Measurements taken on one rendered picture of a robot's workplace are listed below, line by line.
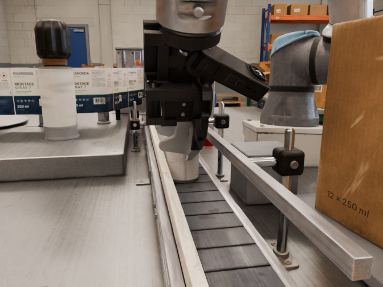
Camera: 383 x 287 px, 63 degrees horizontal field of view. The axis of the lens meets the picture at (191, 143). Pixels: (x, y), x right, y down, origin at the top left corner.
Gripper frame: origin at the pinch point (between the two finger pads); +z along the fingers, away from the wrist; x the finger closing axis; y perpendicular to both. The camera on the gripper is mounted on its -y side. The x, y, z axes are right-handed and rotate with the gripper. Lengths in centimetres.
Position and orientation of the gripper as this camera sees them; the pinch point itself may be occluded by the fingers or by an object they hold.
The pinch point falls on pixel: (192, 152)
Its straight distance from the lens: 48.6
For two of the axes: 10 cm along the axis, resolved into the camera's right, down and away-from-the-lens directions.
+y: -9.9, 0.4, -1.7
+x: 1.5, 6.8, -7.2
